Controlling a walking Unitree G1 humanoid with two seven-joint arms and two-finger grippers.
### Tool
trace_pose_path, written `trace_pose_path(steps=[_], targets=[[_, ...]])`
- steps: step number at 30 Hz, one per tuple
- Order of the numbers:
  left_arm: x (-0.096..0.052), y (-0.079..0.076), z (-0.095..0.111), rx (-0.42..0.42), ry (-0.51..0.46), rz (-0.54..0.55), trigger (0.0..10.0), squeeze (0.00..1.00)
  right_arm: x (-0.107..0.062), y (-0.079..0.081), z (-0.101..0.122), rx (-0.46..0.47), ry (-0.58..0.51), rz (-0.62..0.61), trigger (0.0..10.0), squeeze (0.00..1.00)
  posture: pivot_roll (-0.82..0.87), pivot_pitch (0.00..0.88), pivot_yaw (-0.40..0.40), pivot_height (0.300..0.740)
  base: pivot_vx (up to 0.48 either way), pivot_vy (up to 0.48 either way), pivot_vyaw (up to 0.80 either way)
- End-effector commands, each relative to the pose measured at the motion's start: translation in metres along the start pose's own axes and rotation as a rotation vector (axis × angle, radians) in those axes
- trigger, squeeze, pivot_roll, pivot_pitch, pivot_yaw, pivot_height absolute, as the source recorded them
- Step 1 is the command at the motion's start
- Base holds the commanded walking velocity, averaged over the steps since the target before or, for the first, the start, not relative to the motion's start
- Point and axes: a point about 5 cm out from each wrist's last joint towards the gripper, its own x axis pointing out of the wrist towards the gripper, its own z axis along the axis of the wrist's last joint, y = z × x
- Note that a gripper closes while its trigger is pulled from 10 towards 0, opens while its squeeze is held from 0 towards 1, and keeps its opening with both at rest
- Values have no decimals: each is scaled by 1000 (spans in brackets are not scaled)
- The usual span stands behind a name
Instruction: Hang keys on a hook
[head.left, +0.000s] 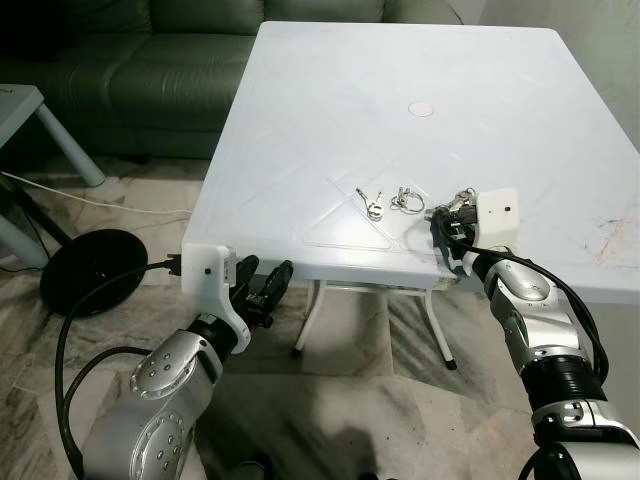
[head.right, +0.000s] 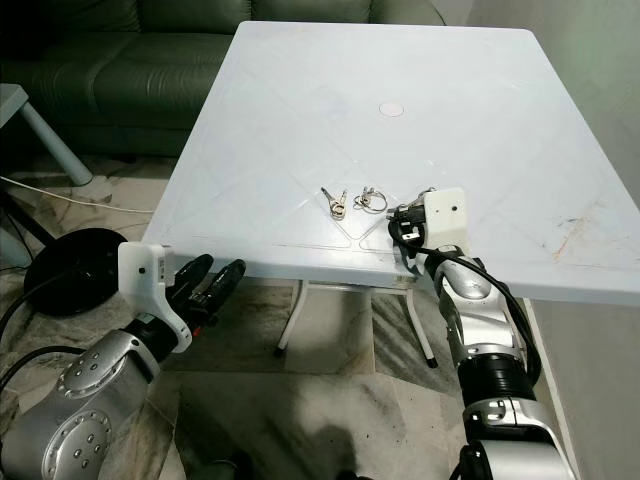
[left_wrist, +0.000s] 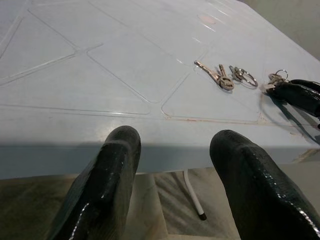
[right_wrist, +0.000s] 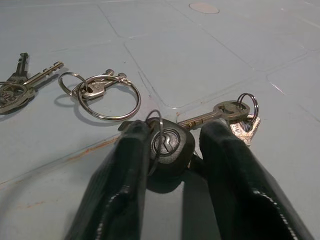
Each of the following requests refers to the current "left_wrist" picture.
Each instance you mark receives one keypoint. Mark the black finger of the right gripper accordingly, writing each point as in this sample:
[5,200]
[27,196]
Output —
[310,85]
[295,96]

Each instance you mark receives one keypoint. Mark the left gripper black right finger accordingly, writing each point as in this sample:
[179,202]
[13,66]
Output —
[255,195]

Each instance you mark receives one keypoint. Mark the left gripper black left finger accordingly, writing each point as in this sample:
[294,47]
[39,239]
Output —
[105,187]

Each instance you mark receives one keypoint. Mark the two long silver keys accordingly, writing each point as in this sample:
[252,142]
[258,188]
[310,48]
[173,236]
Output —
[226,83]

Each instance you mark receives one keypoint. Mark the white plastic table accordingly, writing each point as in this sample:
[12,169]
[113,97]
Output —
[100,87]

